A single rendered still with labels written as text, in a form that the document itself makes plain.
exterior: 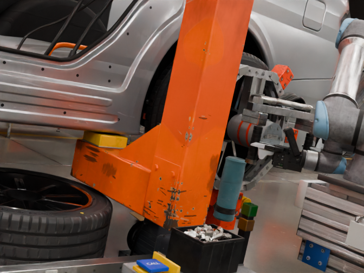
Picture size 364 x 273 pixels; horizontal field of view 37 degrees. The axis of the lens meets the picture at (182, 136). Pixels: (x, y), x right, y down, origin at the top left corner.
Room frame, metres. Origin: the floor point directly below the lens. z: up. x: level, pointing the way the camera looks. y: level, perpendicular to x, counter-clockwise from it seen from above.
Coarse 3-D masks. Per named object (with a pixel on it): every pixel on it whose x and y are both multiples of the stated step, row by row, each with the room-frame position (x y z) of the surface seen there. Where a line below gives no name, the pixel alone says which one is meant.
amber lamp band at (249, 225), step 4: (240, 220) 1.78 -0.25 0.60; (244, 220) 1.76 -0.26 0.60; (248, 220) 1.76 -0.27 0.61; (252, 220) 1.77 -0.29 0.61; (240, 224) 1.77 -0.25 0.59; (244, 224) 1.76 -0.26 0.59; (248, 224) 1.76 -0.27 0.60; (252, 224) 1.77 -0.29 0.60; (240, 228) 1.77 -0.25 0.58; (244, 228) 1.76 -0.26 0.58; (248, 228) 1.76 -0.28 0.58; (252, 228) 1.78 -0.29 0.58
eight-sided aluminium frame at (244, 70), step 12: (240, 72) 2.29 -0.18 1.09; (252, 72) 2.34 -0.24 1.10; (264, 72) 2.39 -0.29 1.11; (276, 84) 2.45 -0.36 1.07; (276, 96) 2.49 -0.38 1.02; (288, 108) 2.53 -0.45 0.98; (276, 120) 2.56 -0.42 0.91; (288, 120) 2.55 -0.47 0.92; (252, 168) 2.50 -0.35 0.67; (264, 168) 2.49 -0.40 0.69; (216, 180) 2.29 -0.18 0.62; (252, 180) 2.45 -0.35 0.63
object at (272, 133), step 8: (232, 120) 2.37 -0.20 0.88; (240, 120) 2.33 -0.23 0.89; (232, 128) 2.34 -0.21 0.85; (240, 128) 2.31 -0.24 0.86; (248, 128) 2.28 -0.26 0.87; (264, 128) 2.23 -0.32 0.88; (272, 128) 2.26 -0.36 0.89; (280, 128) 2.29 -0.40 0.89; (232, 136) 2.35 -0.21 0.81; (240, 136) 2.31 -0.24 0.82; (248, 136) 2.27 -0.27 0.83; (264, 136) 2.23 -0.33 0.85; (272, 136) 2.26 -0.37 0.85; (280, 136) 2.30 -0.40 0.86; (240, 144) 2.34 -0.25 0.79; (248, 144) 2.29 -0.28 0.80
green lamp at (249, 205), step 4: (244, 204) 1.78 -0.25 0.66; (248, 204) 1.77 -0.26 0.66; (252, 204) 1.78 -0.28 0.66; (244, 208) 1.77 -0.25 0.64; (248, 208) 1.76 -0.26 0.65; (252, 208) 1.76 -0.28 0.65; (256, 208) 1.77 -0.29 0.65; (240, 212) 1.78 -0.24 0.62; (244, 212) 1.77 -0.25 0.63; (248, 212) 1.76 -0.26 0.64; (252, 212) 1.76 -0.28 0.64; (256, 212) 1.78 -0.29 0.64; (248, 216) 1.76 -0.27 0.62; (252, 216) 1.77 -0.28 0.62
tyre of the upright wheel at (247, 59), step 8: (248, 56) 2.43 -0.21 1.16; (248, 64) 2.44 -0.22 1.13; (256, 64) 2.47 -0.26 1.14; (264, 64) 2.52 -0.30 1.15; (168, 72) 2.39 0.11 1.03; (160, 80) 2.38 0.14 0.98; (168, 80) 2.35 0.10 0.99; (160, 88) 2.35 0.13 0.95; (152, 96) 2.37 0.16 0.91; (160, 96) 2.33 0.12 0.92; (152, 104) 2.35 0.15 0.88; (160, 104) 2.32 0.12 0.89; (152, 112) 2.34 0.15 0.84; (160, 112) 2.31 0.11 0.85; (152, 120) 2.34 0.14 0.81; (160, 120) 2.30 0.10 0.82; (272, 120) 2.60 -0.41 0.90; (152, 128) 2.34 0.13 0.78
